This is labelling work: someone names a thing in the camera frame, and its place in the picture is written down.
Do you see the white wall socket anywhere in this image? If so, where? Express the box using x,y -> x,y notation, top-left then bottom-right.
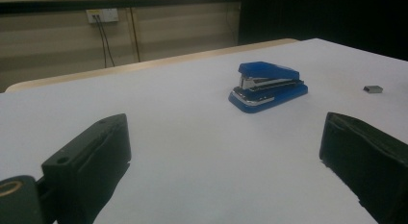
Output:
86,8 -> 119,24

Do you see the black wall cable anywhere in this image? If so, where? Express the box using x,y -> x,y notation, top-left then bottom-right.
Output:
95,14 -> 115,68
92,14 -> 108,69

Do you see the light wooden table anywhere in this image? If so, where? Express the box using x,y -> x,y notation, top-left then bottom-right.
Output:
4,37 -> 299,93

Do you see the blue stapler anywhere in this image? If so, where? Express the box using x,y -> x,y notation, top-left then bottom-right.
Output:
227,61 -> 309,114

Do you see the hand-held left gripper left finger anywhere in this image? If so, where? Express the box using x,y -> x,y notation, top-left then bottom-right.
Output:
40,113 -> 132,224

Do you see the white table board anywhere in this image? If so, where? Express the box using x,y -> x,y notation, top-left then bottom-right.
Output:
0,37 -> 408,224

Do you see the dark curtain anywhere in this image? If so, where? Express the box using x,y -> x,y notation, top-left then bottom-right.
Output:
239,0 -> 408,62

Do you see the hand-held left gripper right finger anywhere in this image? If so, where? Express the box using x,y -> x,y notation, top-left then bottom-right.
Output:
319,112 -> 408,224

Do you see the dark wall ledge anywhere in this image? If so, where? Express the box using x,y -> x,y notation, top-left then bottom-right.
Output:
0,0 -> 242,15

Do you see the grey staple strip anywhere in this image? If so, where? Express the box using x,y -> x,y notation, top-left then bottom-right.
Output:
363,85 -> 384,94

